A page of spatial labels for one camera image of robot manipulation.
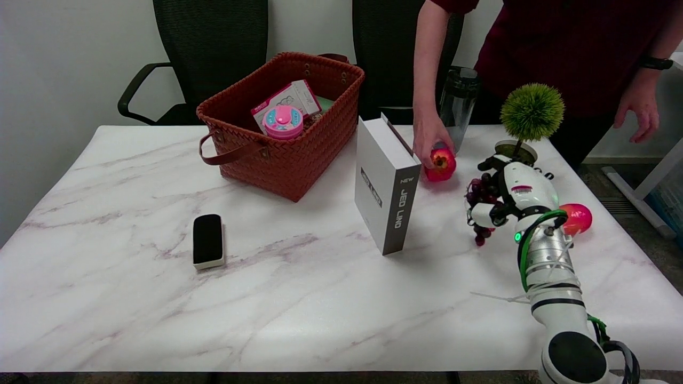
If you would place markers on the person's right hand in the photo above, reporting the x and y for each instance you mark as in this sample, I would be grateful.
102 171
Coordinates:
429 130

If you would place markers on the person's left hand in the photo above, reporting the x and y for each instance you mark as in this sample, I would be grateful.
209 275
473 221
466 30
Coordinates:
643 101

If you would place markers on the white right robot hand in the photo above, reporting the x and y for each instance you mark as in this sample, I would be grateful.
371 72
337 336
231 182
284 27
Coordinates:
525 186

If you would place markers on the grey transparent water bottle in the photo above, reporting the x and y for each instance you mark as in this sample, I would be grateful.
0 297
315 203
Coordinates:
460 106

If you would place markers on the red apple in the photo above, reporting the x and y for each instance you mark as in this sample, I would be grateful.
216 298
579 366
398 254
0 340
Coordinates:
443 168

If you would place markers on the dark red grape bunch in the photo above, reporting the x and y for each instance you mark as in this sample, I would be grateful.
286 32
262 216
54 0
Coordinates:
474 192

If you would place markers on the white and grey book box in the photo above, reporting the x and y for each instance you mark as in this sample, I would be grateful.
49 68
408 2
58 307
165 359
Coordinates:
373 160

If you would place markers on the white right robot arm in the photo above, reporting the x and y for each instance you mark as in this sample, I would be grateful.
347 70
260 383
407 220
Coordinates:
555 309

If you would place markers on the person's left forearm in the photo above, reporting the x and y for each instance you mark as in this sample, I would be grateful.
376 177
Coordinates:
667 40

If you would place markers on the person's right forearm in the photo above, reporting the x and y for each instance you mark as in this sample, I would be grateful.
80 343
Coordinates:
429 53

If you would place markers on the black wristwatch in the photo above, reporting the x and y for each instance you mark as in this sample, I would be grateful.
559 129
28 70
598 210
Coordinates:
656 63

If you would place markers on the pink and orange mango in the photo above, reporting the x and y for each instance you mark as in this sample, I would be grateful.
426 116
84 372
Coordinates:
579 218

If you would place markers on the white side desk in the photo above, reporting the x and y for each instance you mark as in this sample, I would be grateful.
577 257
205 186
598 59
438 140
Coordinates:
661 170

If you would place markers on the artificial plant in white pot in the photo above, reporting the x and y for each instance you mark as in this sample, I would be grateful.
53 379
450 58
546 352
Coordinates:
532 109

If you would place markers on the black mesh office chair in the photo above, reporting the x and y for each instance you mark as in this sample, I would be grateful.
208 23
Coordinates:
384 53
213 42

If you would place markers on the person in dark red shirt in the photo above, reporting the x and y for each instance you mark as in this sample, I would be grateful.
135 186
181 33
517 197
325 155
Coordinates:
560 53

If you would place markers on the blue storage box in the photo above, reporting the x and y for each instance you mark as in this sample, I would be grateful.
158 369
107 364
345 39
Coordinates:
669 205

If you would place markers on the green cup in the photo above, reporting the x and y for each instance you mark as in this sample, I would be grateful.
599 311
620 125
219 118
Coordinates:
324 103

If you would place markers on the pink and white carton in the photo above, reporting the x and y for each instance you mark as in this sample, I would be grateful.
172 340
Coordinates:
291 98

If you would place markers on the red-brown woven basket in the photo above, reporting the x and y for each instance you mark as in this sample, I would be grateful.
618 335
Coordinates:
288 165

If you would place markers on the pink round toy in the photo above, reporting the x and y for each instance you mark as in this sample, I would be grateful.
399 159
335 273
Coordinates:
283 121

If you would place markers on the black and white eraser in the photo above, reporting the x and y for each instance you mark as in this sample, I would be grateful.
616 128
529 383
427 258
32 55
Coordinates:
207 239

